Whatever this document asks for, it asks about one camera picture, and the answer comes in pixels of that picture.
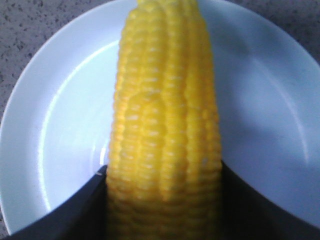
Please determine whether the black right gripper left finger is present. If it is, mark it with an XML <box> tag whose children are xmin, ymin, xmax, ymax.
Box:
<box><xmin>11</xmin><ymin>165</ymin><xmax>107</xmax><ymax>240</ymax></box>

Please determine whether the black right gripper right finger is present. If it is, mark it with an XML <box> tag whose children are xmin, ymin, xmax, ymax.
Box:
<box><xmin>222</xmin><ymin>164</ymin><xmax>320</xmax><ymax>240</ymax></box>

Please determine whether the yellow corn cob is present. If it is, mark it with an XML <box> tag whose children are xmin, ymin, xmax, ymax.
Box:
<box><xmin>106</xmin><ymin>0</ymin><xmax>222</xmax><ymax>240</ymax></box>

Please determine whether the light blue round plate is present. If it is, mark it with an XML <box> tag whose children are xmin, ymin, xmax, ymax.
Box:
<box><xmin>0</xmin><ymin>0</ymin><xmax>320</xmax><ymax>234</ymax></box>

